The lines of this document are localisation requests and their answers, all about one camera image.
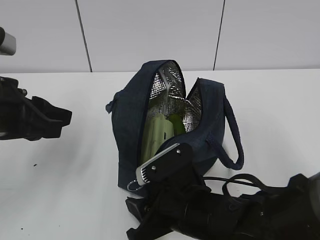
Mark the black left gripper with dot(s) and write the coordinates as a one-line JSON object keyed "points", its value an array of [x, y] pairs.
{"points": [[13, 112]]}

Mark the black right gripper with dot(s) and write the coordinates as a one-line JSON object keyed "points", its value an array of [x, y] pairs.
{"points": [[164, 207]]}

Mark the green lid glass food container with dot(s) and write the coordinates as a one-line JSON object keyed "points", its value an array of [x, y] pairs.
{"points": [[156, 131]]}

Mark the dark green cucumber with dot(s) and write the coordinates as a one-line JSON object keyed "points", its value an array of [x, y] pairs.
{"points": [[178, 125]]}

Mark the dark navy fabric lunch bag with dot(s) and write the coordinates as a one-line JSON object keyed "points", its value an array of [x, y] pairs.
{"points": [[159, 88]]}

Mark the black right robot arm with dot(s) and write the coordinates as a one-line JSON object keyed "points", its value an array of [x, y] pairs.
{"points": [[247, 209]]}

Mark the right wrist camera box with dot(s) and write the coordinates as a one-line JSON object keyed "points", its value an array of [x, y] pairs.
{"points": [[164, 164]]}

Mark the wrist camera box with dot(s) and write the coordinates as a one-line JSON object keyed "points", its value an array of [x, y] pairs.
{"points": [[164, 164], [8, 44]]}

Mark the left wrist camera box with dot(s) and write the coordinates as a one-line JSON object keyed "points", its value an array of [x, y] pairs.
{"points": [[8, 44]]}

